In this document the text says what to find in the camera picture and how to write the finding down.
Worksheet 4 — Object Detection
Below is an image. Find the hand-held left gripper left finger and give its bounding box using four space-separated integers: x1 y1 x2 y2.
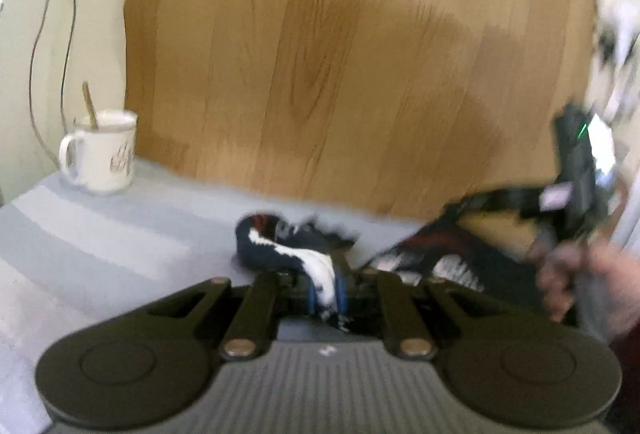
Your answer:
149 271 317 362

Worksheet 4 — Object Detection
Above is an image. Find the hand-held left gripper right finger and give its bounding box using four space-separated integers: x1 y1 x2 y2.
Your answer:
337 271 502 362

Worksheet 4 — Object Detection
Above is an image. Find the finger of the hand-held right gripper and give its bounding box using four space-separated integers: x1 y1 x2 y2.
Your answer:
446 185 545 221

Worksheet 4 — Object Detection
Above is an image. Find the black red patterned sweater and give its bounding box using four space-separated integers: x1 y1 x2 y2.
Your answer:
371 208 556 315

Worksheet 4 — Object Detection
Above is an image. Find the small dark and white garment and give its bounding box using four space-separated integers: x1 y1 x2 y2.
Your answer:
234 213 362 332

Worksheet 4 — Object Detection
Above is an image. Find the person's right hand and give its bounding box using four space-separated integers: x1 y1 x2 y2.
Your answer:
537 240 640 344

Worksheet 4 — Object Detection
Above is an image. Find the light blue striped sheet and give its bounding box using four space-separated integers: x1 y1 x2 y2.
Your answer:
0 158 551 434

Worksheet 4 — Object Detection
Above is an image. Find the white printed mug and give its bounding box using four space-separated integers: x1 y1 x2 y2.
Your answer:
59 110 138 195

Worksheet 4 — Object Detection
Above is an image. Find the wooden headboard panel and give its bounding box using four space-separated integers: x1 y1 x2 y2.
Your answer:
122 0 601 221

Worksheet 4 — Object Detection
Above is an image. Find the spoon in mug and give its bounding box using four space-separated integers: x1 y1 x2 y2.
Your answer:
81 81 100 131

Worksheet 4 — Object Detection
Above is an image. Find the thin dark wall cable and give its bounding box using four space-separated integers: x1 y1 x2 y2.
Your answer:
27 0 77 167

